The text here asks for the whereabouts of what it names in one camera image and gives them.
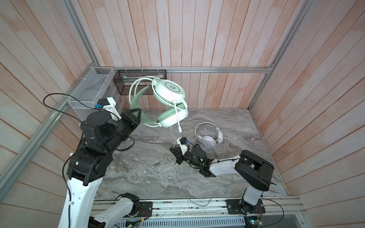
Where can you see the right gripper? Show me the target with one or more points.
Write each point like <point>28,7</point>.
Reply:
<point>180,156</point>

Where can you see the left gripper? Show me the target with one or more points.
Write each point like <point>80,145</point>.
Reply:
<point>128,115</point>

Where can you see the green headphones with cable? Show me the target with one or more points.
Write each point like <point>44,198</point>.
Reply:
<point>166,92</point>

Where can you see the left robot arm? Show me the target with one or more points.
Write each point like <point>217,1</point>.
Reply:
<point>87,167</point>

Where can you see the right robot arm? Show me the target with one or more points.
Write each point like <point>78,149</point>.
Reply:
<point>255,170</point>

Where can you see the white headphones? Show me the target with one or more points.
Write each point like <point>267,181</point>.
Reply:
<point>208,141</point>

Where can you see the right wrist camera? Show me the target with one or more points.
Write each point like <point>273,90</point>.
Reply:
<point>183,144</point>

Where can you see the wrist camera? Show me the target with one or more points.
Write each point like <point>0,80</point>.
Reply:
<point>110,104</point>
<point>183,144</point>

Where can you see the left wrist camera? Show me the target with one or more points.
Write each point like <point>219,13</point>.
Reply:
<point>110,104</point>

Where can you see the black wire mesh basket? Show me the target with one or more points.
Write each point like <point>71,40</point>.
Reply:
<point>123,79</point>

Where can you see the white wire mesh shelf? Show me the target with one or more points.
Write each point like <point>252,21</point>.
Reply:
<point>96,84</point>

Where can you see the aluminium frame bar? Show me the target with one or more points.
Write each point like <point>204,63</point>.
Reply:
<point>255,69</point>

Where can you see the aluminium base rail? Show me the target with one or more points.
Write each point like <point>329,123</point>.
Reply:
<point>277,212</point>

